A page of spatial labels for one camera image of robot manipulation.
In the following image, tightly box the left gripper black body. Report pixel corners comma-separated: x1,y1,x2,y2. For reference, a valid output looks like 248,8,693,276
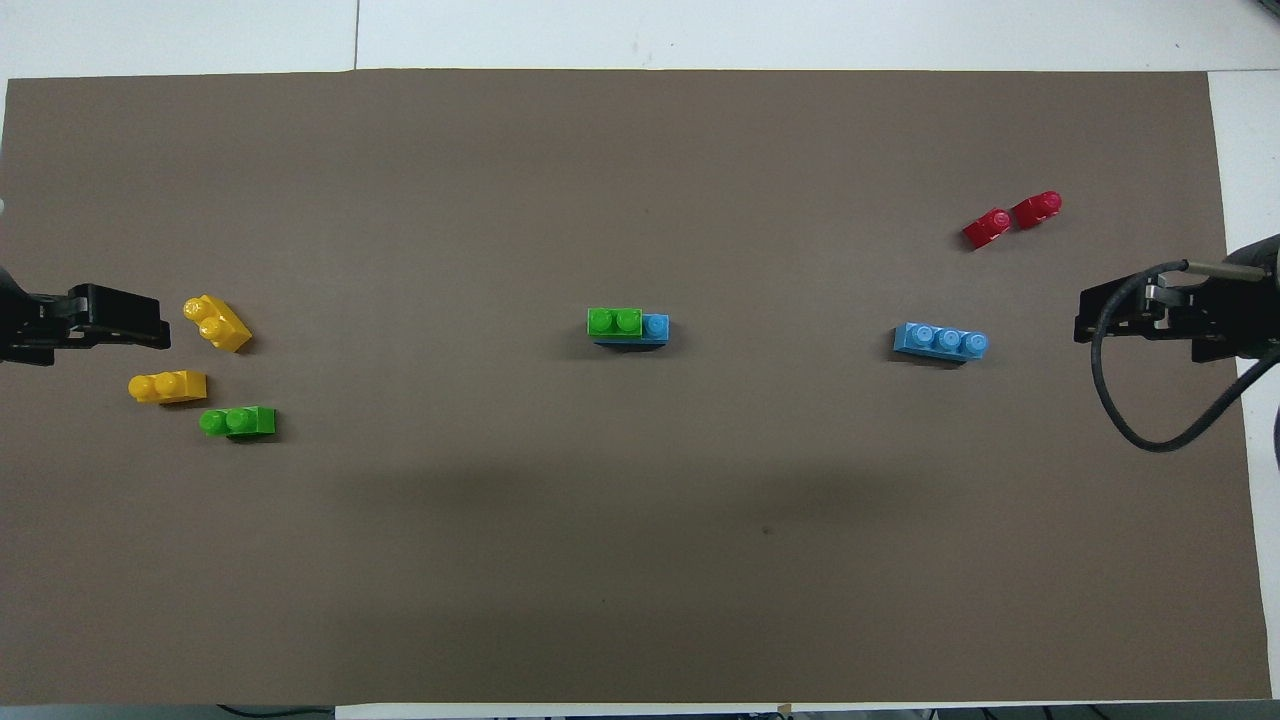
0,266,75,366

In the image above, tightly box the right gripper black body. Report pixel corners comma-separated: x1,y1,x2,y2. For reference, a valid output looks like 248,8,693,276
1158,278,1280,364

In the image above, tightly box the blue three-stud block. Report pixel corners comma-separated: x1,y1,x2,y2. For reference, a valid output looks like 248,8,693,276
893,321,990,364
591,313,670,352

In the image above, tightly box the green two-stud block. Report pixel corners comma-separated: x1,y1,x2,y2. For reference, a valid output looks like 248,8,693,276
199,405,278,440
586,307,644,339

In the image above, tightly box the yellow two-stud block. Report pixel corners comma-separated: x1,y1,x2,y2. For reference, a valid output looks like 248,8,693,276
128,370,208,405
183,294,253,354

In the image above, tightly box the red one-stud block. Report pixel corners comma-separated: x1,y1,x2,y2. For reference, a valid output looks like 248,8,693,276
1011,190,1063,231
962,208,1013,251

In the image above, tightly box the brown table mat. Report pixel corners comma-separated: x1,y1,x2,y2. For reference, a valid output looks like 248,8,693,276
0,68,1273,707

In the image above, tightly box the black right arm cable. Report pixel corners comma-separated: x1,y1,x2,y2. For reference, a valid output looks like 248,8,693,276
1090,259,1280,454

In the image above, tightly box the black background cable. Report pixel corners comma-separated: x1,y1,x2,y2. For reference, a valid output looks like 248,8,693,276
215,704,337,720

